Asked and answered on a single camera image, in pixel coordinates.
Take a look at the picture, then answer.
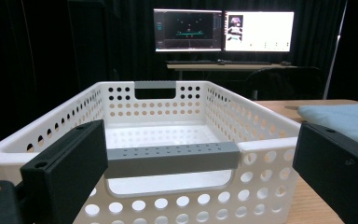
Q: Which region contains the white perforated plastic basket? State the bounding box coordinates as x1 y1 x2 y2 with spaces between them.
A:
0 80 302 224

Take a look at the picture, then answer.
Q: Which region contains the white-screen computer monitor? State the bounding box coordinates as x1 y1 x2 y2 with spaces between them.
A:
223 10 296 53

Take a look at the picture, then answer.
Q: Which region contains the dark-screen computer monitor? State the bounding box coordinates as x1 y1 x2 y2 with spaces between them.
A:
153 7 224 53

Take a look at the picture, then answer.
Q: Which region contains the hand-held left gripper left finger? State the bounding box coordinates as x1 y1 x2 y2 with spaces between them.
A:
20 119 109 224

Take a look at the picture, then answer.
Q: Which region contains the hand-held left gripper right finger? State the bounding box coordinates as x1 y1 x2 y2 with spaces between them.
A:
292 121 358 224

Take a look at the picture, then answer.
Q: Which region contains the black office chair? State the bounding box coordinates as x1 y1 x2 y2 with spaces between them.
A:
247 66 328 101

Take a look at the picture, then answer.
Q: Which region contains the light blue cloth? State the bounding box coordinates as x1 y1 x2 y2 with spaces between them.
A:
296 103 358 152

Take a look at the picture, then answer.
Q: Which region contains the metal stand pole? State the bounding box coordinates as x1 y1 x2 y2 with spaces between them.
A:
322 0 349 101

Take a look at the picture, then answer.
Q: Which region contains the wooden desk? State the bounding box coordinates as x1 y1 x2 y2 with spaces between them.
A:
166 63 298 81

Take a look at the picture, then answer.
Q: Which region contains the black keyboard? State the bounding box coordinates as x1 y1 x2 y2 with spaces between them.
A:
164 60 219 65

